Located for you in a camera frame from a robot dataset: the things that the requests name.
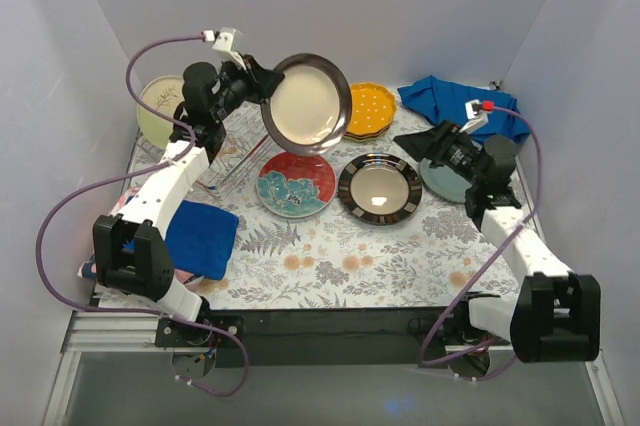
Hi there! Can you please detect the grey-blue plate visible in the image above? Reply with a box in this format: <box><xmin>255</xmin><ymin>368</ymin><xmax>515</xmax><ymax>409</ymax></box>
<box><xmin>419</xmin><ymin>159</ymin><xmax>470</xmax><ymax>204</ymax></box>

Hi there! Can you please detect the brown rim beige plate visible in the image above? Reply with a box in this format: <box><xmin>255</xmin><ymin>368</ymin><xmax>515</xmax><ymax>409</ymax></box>
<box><xmin>261</xmin><ymin>53</ymin><xmax>352</xmax><ymax>156</ymax></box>

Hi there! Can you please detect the black checkered rim plate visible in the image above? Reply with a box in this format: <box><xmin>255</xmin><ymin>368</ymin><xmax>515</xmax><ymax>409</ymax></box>
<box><xmin>337</xmin><ymin>153</ymin><xmax>422</xmax><ymax>226</ymax></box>

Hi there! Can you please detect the yellow polka dot plate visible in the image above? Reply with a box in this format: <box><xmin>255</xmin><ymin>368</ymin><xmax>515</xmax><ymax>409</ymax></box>
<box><xmin>347</xmin><ymin>82</ymin><xmax>397</xmax><ymax>134</ymax></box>

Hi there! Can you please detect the cream plate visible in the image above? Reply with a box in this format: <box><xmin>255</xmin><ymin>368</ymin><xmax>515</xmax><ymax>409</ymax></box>
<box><xmin>137</xmin><ymin>76</ymin><xmax>184</xmax><ymax>150</ymax></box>

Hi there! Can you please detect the green polka dot plate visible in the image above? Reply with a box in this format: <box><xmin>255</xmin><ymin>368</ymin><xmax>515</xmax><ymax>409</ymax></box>
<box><xmin>343</xmin><ymin>127</ymin><xmax>390</xmax><ymax>143</ymax></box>

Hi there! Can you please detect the red blue floral plate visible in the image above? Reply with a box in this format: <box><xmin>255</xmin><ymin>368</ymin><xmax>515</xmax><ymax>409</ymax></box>
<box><xmin>256</xmin><ymin>152</ymin><xmax>336</xmax><ymax>219</ymax></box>

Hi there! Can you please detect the pink polka dot plate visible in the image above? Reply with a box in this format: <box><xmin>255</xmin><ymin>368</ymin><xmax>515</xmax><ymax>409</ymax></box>
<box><xmin>344</xmin><ymin>123</ymin><xmax>392</xmax><ymax>141</ymax></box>

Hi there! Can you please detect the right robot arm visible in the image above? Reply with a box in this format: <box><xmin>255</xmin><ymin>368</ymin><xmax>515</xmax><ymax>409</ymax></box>
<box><xmin>394</xmin><ymin>121</ymin><xmax>601</xmax><ymax>363</ymax></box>

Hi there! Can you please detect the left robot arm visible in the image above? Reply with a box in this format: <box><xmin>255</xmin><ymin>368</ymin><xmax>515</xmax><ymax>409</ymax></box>
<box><xmin>93</xmin><ymin>55</ymin><xmax>284</xmax><ymax>346</ymax></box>

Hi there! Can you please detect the blue cloth at back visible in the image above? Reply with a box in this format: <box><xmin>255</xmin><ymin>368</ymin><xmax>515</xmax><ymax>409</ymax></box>
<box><xmin>398</xmin><ymin>76</ymin><xmax>530</xmax><ymax>144</ymax></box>

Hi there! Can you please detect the floral tablecloth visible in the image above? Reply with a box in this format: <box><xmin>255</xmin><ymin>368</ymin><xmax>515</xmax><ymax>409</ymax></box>
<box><xmin>186</xmin><ymin>166</ymin><xmax>518</xmax><ymax>310</ymax></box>

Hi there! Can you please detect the blue folded towel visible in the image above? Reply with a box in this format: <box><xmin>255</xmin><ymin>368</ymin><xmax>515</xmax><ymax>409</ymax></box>
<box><xmin>165</xmin><ymin>200</ymin><xmax>239</xmax><ymax>280</ymax></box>

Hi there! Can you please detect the pink patterned cloth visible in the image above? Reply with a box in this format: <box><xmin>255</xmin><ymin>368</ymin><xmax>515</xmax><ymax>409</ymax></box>
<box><xmin>77</xmin><ymin>187</ymin><xmax>204</xmax><ymax>291</ymax></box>

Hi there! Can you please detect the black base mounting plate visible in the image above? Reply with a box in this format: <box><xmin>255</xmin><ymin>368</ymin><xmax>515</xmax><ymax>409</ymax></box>
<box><xmin>154</xmin><ymin>307</ymin><xmax>481</xmax><ymax>368</ymax></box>

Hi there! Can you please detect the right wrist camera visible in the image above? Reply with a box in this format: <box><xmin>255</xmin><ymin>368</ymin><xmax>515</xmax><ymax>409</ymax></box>
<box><xmin>460</xmin><ymin>99</ymin><xmax>495</xmax><ymax>134</ymax></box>

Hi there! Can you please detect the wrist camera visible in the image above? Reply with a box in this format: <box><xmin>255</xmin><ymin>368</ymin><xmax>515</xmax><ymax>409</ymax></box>
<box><xmin>202</xmin><ymin>27</ymin><xmax>246</xmax><ymax>69</ymax></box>
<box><xmin>460</xmin><ymin>99</ymin><xmax>495</xmax><ymax>134</ymax></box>

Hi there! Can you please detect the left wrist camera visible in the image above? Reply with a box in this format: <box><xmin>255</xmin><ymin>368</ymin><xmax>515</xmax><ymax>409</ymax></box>
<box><xmin>202</xmin><ymin>27</ymin><xmax>246</xmax><ymax>69</ymax></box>

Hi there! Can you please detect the wire dish rack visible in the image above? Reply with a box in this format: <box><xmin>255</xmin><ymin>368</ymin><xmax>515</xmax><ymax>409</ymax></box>
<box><xmin>132</xmin><ymin>103</ymin><xmax>266</xmax><ymax>190</ymax></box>

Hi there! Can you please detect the aluminium frame rail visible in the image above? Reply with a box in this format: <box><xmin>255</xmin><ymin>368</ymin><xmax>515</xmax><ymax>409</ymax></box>
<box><xmin>45</xmin><ymin>313</ymin><xmax>624</xmax><ymax>425</ymax></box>

